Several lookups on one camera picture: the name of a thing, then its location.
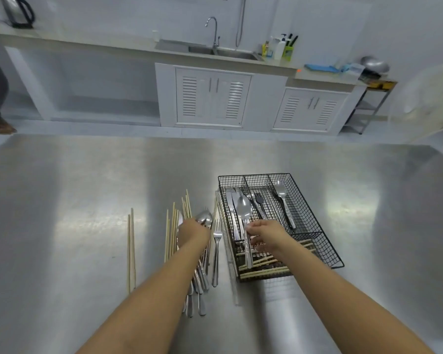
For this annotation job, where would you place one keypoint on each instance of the yellow bottle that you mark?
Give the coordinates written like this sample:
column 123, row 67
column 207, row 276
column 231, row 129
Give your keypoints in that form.
column 266, row 49

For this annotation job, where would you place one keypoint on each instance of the bunch of wooden chopsticks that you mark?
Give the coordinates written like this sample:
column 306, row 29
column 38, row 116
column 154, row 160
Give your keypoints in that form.
column 260, row 272
column 174, row 224

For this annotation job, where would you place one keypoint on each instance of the pile of steel cutlery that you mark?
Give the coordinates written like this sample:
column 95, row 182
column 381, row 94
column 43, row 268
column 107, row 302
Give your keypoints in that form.
column 200, row 287

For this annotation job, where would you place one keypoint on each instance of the wooden chopstick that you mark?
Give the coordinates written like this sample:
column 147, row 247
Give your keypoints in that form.
column 133, row 250

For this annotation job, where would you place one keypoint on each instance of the black gas stove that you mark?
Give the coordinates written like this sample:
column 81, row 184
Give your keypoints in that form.
column 370, row 76

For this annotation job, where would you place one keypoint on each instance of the dark steel fork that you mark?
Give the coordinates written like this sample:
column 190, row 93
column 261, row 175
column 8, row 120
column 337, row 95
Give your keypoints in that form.
column 257, row 202

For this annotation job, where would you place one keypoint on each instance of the chrome faucet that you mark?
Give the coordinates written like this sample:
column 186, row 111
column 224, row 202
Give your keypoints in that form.
column 215, row 33

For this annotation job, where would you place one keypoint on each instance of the large steel serving spoon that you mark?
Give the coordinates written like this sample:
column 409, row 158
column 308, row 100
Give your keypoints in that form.
column 281, row 188

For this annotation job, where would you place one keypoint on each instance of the steel tablespoon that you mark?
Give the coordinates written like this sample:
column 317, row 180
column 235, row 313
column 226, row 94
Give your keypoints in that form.
column 244, row 208

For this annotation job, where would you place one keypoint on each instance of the person's left fingers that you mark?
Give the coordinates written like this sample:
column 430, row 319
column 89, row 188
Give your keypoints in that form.
column 201, row 227

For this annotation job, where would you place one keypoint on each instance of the steel wok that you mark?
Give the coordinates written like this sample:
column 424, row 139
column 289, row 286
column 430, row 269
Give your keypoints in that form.
column 374, row 64

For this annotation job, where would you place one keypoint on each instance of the white kitchen counter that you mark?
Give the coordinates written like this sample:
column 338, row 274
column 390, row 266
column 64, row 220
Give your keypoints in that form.
column 96, row 44

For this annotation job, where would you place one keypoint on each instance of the metal shelf rack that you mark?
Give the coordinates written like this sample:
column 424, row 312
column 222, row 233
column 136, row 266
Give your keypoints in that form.
column 376, row 88

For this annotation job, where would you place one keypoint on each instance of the white electric fan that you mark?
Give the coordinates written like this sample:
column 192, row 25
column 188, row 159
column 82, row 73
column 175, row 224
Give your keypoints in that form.
column 424, row 103

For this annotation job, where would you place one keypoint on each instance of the steel table knife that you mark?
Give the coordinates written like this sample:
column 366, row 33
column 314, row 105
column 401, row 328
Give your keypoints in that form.
column 231, row 211

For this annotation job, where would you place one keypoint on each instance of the person's right hand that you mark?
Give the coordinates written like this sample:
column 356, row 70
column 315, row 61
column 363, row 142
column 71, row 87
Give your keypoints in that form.
column 273, row 235

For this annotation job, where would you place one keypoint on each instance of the person's right forearm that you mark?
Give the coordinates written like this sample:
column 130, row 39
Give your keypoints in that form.
column 347, row 302

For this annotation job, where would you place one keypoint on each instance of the black electric kettle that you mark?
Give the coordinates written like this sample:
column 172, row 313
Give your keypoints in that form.
column 18, row 10

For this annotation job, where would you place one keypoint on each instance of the steel sink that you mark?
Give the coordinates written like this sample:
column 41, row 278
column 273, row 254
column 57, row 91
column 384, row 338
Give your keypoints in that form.
column 229, row 53

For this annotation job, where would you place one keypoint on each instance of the green knife block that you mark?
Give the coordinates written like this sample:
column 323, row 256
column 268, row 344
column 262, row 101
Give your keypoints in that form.
column 288, row 53

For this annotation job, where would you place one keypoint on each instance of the small white louvred cabinet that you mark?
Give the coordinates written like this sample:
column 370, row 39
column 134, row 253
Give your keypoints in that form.
column 310, row 108

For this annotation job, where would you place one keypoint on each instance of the person's left hand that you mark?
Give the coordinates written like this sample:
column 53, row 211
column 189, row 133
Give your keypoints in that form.
column 191, row 235

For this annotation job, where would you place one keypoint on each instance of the light blue cloth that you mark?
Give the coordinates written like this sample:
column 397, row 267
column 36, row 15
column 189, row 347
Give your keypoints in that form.
column 352, row 69

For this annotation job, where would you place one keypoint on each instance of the person's right fingers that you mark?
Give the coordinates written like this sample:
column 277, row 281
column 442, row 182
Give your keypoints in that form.
column 257, row 227

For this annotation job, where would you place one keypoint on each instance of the white pump bottle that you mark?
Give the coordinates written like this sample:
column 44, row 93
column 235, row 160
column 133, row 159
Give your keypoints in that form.
column 279, row 49

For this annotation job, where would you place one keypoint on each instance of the person's left forearm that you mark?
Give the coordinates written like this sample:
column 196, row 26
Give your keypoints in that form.
column 151, row 302

